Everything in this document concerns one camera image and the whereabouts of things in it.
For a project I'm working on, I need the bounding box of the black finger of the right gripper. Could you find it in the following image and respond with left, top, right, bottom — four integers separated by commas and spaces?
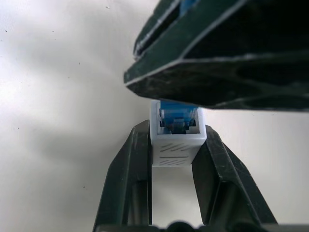
124, 0, 309, 111
134, 0, 181, 49

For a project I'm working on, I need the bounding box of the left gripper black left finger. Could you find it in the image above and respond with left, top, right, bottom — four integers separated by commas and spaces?
93, 120, 153, 227

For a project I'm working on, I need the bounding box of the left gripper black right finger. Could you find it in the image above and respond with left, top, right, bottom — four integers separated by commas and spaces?
192, 124, 278, 227

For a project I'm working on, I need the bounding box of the small white cube adapter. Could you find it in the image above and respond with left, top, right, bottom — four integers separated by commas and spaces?
149, 100, 207, 168

